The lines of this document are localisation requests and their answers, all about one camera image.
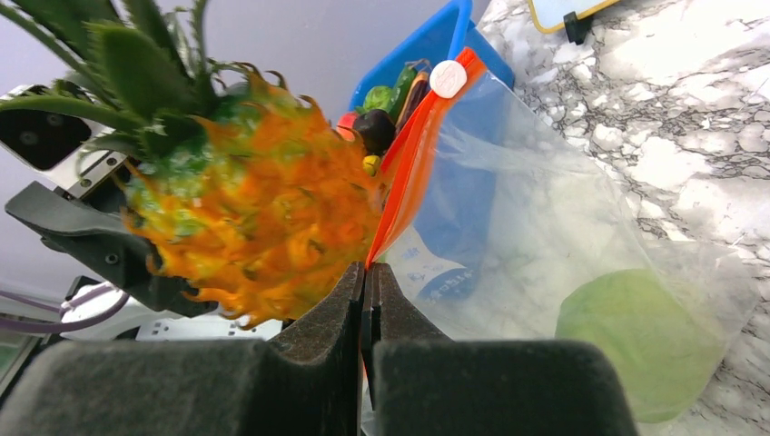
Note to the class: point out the white drawing board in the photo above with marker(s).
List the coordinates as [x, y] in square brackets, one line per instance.
[575, 17]

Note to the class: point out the small green toy cabbage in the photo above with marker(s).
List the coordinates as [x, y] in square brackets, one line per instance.
[377, 98]

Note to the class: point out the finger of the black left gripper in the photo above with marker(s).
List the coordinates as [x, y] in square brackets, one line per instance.
[100, 242]

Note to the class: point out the yellow toy pear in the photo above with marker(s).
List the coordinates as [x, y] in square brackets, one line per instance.
[371, 164]

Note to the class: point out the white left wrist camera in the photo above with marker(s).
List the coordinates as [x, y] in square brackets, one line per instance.
[55, 146]

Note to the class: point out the clear orange-zip bag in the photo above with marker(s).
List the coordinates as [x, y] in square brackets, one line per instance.
[493, 219]

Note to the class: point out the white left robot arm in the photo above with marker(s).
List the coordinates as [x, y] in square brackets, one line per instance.
[126, 297]

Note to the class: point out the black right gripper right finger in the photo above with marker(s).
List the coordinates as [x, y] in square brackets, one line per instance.
[423, 383]

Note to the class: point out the blue plastic basket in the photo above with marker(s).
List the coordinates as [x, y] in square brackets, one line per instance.
[441, 37]

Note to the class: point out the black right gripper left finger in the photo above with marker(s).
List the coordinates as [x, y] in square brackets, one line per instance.
[304, 381]

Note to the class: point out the toy pineapple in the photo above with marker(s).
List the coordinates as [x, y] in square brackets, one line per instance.
[244, 189]

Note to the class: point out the dark purple toy plum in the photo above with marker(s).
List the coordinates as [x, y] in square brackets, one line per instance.
[377, 131]

